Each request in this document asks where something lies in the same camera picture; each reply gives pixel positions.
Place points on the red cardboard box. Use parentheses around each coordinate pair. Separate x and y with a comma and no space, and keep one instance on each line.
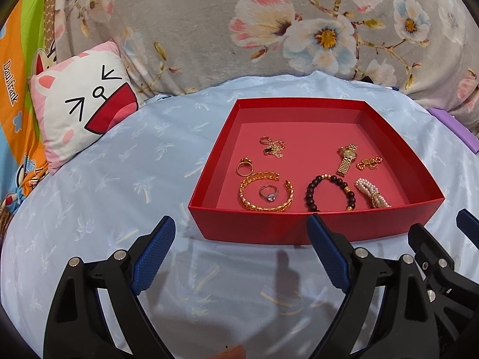
(307,131)

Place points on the colourful cartoon printed blanket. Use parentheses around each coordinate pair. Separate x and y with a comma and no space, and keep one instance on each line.
(18,101)

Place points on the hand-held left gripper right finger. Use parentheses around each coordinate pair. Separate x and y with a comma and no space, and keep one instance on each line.
(329,254)

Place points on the gold earrings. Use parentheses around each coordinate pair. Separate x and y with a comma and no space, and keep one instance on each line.
(363,164)

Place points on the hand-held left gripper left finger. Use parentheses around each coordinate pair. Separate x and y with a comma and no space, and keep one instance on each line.
(155,254)

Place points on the light blue palm-print sheet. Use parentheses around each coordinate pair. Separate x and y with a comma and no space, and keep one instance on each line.
(112,194)

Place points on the cartoon face pillow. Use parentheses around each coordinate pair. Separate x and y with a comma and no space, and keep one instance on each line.
(75,127)

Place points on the purple flat object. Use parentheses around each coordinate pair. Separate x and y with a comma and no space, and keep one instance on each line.
(449,117)

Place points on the gold wristwatch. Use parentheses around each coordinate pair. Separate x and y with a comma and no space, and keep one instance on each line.
(348,153)

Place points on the gold open bangle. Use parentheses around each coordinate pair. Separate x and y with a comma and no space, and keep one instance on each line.
(262,176)

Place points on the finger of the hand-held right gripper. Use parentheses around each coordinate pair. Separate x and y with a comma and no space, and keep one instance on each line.
(468,221)
(430,254)

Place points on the grey floral blanket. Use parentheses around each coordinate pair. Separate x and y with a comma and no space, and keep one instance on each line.
(187,26)

